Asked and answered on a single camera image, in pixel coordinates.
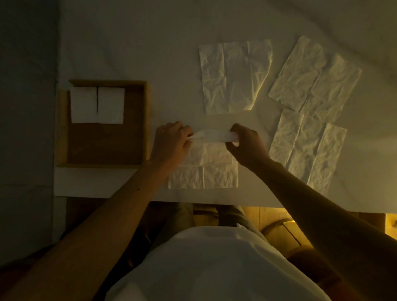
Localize person's left hand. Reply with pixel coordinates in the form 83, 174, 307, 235
150, 121, 194, 170

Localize person's right hand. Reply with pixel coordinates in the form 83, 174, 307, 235
225, 123, 274, 171

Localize half-folded white paper napkin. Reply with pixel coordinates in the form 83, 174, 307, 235
168, 129, 240, 190

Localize person's left forearm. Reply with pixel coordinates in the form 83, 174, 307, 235
0, 160, 176, 301

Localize person's right forearm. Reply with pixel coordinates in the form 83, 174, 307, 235
248, 158, 397, 301

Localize unfolded white paper napkin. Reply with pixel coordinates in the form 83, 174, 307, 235
198, 40, 273, 116
268, 109, 347, 197
268, 36, 363, 123

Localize folded white paper napkin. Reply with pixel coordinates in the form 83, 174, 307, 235
97, 87, 126, 125
70, 86, 99, 124

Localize square wooden tray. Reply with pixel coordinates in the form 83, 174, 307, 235
56, 79, 151, 169

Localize white tablecloth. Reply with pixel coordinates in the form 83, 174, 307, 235
54, 0, 397, 214

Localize person's grey trousers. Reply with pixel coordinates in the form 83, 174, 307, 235
151, 203, 258, 246

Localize wooden chair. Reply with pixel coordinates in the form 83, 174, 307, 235
260, 217, 314, 258

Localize person's white shirt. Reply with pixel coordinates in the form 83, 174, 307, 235
105, 226, 332, 301

